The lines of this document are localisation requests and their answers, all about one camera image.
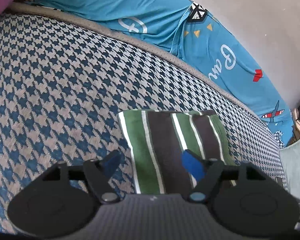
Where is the green grey striped t-shirt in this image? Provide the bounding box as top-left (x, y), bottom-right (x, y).
top-left (118, 109), bottom-right (234, 196)

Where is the light blue cloth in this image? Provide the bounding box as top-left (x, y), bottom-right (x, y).
top-left (279, 140), bottom-right (300, 200)

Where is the houndstooth bed mat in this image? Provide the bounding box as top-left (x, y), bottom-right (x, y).
top-left (0, 13), bottom-right (285, 233)

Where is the blue printed quilt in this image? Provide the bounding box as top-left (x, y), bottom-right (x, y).
top-left (22, 0), bottom-right (293, 146)

